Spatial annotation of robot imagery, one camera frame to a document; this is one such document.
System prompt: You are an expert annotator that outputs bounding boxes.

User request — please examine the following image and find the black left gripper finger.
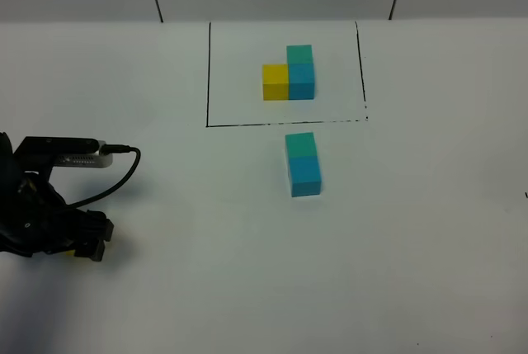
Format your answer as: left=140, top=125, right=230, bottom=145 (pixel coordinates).
left=73, top=238, right=105, bottom=262
left=82, top=210, right=114, bottom=242

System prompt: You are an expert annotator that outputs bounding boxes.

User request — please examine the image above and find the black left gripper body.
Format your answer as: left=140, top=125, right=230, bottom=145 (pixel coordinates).
left=1, top=172, right=89, bottom=257

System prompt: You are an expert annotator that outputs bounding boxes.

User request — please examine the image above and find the yellow template block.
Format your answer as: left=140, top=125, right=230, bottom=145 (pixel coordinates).
left=262, top=64, right=289, bottom=101

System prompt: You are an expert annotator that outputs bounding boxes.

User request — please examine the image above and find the blue template block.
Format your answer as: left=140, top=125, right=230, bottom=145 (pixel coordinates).
left=288, top=64, right=315, bottom=100

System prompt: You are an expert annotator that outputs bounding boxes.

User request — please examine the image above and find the green template block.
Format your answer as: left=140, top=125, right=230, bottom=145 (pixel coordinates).
left=286, top=45, right=314, bottom=64

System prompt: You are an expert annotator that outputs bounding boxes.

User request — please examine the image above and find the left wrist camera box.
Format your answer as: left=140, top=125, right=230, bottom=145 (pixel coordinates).
left=14, top=136, right=113, bottom=171

